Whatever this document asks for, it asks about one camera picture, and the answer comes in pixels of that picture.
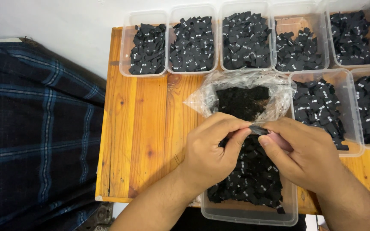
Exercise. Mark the person's right hand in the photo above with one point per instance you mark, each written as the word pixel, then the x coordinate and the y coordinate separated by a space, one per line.
pixel 307 157

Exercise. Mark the person's left hand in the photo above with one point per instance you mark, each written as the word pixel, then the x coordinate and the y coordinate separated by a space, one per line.
pixel 204 157

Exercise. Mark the single black size label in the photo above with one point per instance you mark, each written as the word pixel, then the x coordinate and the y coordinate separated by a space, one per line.
pixel 258 130

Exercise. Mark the clear plastic bag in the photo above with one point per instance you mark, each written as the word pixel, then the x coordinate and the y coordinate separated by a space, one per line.
pixel 204 96

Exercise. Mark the heap of bagged black labels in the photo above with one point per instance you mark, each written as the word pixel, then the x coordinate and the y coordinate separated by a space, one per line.
pixel 242 101

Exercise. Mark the dark blue plaid cloth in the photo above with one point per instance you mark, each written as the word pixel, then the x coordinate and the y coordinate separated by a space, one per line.
pixel 37 134

